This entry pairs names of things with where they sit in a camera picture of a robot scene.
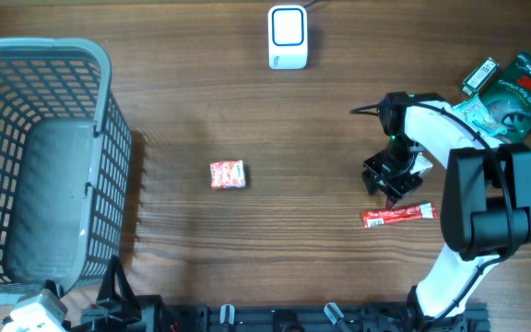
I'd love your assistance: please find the red snack stick packet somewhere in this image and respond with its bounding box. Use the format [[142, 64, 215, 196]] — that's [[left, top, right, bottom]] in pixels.
[[362, 203, 438, 229]]

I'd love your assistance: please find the mint toilet wipes pack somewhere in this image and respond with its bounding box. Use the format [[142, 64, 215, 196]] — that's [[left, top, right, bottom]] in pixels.
[[452, 96, 507, 137]]

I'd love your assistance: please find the green white gum box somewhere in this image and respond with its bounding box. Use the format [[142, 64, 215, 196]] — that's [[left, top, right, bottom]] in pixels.
[[461, 57, 500, 98]]

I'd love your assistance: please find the red white tissue pack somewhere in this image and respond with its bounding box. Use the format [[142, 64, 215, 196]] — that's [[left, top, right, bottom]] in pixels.
[[209, 160, 247, 190]]

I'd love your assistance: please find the green grip gloves package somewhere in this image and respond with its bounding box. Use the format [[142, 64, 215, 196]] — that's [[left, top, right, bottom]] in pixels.
[[479, 52, 531, 143]]

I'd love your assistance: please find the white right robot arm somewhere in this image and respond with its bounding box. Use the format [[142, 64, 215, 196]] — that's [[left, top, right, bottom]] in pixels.
[[353, 91, 531, 331]]

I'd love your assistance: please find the white barcode scanner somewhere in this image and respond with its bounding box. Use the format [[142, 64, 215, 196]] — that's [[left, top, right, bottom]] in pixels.
[[267, 5, 309, 70]]

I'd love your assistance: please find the grey plastic shopping basket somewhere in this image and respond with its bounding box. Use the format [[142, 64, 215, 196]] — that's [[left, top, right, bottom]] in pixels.
[[0, 38, 133, 305]]

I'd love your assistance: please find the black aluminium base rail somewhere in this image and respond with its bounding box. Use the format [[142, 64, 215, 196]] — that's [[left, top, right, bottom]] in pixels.
[[72, 295, 490, 332]]

